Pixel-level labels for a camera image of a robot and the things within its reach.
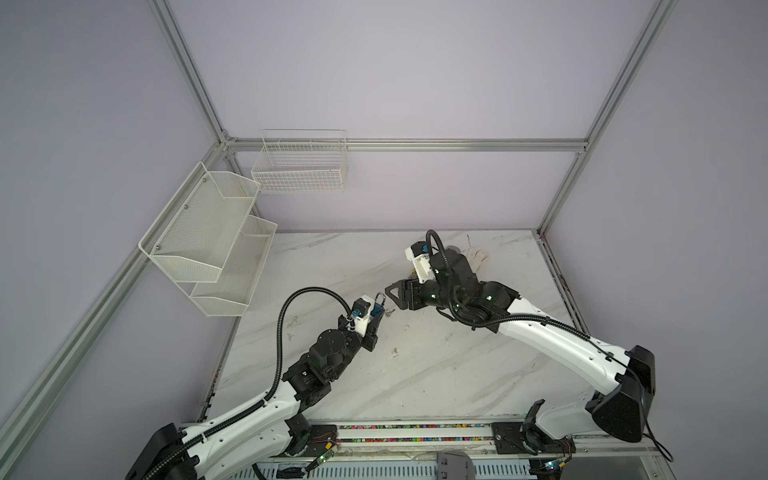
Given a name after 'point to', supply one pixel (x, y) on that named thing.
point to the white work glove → (474, 258)
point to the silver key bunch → (394, 352)
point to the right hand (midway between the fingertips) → (391, 288)
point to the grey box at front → (454, 465)
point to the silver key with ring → (388, 312)
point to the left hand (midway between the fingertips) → (374, 308)
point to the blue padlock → (378, 308)
